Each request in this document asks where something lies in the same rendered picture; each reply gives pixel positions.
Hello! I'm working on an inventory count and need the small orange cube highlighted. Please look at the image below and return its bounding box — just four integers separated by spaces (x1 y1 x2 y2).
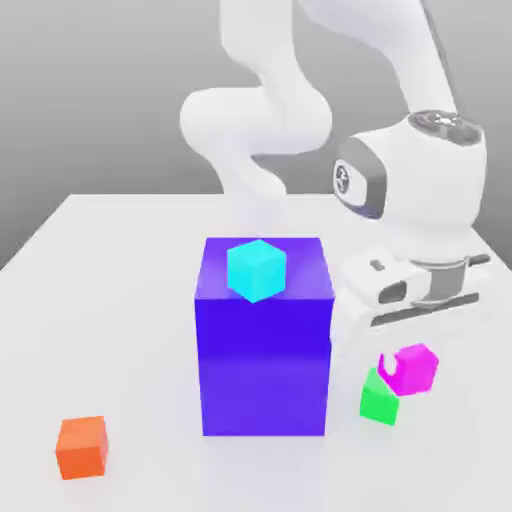
54 415 110 481

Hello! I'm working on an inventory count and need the large purple box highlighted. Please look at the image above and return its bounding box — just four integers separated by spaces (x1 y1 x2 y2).
193 236 336 438

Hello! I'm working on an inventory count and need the small magenta cube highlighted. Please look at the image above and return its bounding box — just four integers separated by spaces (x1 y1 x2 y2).
377 342 440 398

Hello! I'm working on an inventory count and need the small green cube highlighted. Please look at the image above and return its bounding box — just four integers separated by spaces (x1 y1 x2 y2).
359 367 400 427

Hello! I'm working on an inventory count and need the small cyan cube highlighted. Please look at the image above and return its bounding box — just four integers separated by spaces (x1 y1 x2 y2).
226 238 288 304

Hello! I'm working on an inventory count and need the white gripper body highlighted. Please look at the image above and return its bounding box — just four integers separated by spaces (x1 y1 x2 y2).
330 290 481 359

